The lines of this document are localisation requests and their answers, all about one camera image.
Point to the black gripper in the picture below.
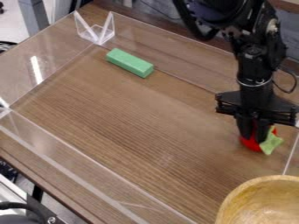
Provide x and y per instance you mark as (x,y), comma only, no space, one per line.
(256,102)

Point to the red plush strawberry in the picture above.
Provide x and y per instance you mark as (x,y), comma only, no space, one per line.
(269,145)

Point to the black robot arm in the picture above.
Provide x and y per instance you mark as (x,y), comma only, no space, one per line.
(250,26)

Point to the wooden bowl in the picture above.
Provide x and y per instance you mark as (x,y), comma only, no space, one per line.
(265,200)

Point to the green rectangular block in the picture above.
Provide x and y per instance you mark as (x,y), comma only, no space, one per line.
(130,62)

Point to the clear acrylic tray walls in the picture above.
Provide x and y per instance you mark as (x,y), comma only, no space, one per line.
(129,150)

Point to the black table leg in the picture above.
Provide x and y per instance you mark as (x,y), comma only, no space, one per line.
(38,193)

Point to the black metal bracket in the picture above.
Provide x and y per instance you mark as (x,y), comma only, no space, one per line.
(42,213)

